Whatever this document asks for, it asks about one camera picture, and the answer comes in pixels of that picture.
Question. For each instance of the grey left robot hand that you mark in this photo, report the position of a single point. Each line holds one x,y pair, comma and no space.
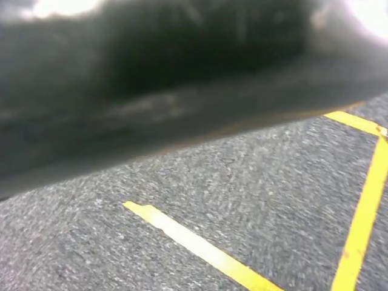
151,80

